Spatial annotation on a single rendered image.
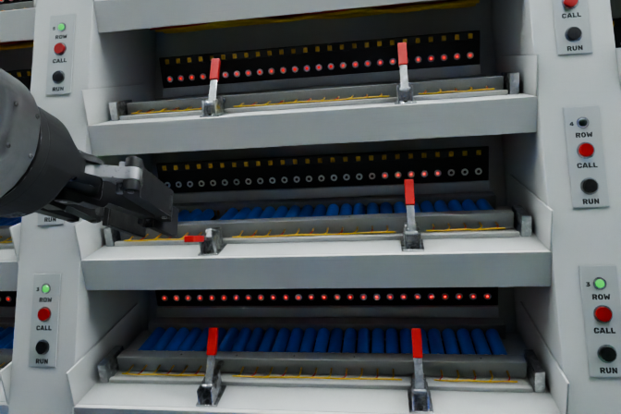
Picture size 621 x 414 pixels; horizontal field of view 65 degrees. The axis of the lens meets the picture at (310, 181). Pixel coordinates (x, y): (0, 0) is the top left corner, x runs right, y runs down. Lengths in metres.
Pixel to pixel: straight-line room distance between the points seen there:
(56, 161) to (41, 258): 0.44
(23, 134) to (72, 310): 0.46
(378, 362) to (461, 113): 0.34
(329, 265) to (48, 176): 0.38
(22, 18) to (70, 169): 0.56
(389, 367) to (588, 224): 0.30
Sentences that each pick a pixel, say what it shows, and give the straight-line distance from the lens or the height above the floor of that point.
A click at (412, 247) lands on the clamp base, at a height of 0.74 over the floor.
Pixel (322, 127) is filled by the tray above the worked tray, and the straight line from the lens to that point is 0.65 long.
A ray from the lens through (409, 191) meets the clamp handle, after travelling 0.64.
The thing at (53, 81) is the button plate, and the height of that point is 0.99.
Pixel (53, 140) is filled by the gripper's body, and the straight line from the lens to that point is 0.34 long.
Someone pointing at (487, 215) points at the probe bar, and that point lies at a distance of 0.69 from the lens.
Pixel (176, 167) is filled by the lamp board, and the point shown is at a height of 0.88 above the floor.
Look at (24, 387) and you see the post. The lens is 0.80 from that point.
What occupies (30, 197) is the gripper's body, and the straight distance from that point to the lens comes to 0.34.
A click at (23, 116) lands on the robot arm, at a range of 0.32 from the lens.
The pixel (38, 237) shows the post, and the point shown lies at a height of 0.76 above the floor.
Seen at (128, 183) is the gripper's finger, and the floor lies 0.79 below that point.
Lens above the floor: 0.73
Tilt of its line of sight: 8 degrees up
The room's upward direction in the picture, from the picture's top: 1 degrees counter-clockwise
